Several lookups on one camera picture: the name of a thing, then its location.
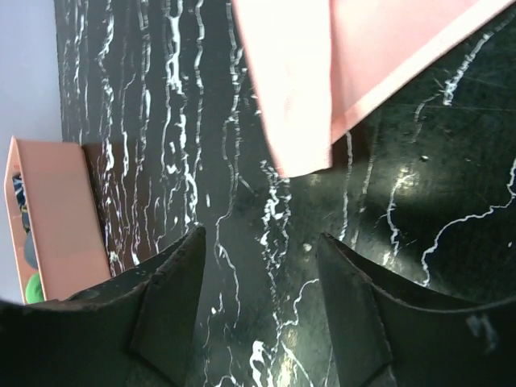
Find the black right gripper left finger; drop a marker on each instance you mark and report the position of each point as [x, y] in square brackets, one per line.
[136, 329]

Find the pink compartment tray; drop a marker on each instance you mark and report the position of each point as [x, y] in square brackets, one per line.
[53, 218]

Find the pink satin napkin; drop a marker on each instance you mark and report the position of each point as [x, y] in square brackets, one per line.
[319, 67]

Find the green item in tray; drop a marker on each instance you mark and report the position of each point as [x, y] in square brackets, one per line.
[34, 291]

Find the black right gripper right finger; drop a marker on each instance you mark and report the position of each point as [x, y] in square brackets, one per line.
[388, 331]

